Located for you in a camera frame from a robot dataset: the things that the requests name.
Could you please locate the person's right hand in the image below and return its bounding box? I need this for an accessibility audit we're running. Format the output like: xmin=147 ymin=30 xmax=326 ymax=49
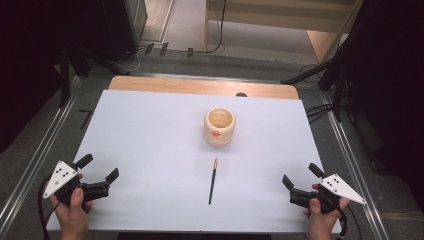
xmin=303 ymin=184 xmax=351 ymax=240

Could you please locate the grey cabinet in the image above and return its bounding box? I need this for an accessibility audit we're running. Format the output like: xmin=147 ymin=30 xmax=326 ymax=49
xmin=123 ymin=0 xmax=149 ymax=45

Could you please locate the black floor cable bundle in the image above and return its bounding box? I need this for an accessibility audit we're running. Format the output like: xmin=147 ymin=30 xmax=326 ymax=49
xmin=304 ymin=103 xmax=335 ymax=125

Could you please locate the cream wooden pen holder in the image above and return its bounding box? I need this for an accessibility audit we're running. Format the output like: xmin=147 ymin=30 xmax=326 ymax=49
xmin=203 ymin=107 xmax=237 ymax=148

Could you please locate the wooden board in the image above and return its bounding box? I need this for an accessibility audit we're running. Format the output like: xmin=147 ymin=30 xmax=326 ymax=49
xmin=108 ymin=75 xmax=300 ymax=100

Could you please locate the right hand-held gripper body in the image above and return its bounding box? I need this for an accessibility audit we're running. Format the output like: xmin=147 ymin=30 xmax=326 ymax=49
xmin=289 ymin=173 xmax=367 ymax=215

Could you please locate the dark striped pencil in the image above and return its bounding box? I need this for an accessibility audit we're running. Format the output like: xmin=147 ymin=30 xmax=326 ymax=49
xmin=208 ymin=157 xmax=219 ymax=206

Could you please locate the black hanging cable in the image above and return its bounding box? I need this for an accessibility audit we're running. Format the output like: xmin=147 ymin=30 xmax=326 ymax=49
xmin=204 ymin=0 xmax=228 ymax=55

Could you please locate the metal floor rail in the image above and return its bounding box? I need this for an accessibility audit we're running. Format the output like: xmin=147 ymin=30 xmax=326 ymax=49
xmin=0 ymin=75 xmax=83 ymax=221
xmin=319 ymin=90 xmax=391 ymax=240

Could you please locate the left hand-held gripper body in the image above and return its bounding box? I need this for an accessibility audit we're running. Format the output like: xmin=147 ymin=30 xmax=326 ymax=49
xmin=42 ymin=160 xmax=111 ymax=214

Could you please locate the white table mat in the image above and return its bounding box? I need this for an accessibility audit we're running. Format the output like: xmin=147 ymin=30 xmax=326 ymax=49
xmin=46 ymin=89 xmax=343 ymax=234

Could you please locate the person's left hand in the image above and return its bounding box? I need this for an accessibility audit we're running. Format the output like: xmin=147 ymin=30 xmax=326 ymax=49
xmin=54 ymin=187 xmax=94 ymax=240

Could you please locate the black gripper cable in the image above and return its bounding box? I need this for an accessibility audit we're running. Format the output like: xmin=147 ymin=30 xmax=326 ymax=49
xmin=335 ymin=203 xmax=363 ymax=240
xmin=37 ymin=178 xmax=62 ymax=240

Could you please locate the black tripod stand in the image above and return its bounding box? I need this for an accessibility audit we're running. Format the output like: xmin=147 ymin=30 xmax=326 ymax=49
xmin=280 ymin=54 xmax=355 ymax=123
xmin=58 ymin=41 xmax=132 ymax=108

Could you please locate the light wooden furniture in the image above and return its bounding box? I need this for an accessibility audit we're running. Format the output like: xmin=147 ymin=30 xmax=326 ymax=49
xmin=203 ymin=0 xmax=365 ymax=64

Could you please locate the black curtain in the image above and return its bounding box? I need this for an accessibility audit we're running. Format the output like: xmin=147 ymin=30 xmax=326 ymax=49
xmin=0 ymin=0 xmax=129 ymax=155
xmin=334 ymin=0 xmax=424 ymax=214

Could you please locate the white floor cable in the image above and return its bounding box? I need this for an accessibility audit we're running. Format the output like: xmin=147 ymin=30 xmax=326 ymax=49
xmin=128 ymin=15 xmax=157 ymax=73

